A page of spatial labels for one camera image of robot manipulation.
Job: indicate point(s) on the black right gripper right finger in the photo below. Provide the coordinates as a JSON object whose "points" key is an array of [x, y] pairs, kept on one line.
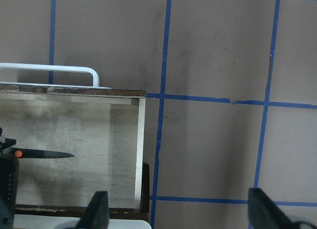
{"points": [[263, 212]]}

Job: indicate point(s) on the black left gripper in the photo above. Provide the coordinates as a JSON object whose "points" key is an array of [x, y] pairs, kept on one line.
{"points": [[9, 167]]}

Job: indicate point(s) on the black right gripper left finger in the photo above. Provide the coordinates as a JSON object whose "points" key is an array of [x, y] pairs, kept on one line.
{"points": [[96, 215]]}

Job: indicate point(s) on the orange grey scissors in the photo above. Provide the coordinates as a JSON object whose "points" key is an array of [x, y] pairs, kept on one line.
{"points": [[38, 154]]}

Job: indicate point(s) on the dark wooden drawer cabinet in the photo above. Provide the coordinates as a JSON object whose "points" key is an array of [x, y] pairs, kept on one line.
{"points": [[102, 127]]}

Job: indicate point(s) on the cream plastic tray box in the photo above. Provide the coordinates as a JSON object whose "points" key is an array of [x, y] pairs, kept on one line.
{"points": [[50, 222]]}

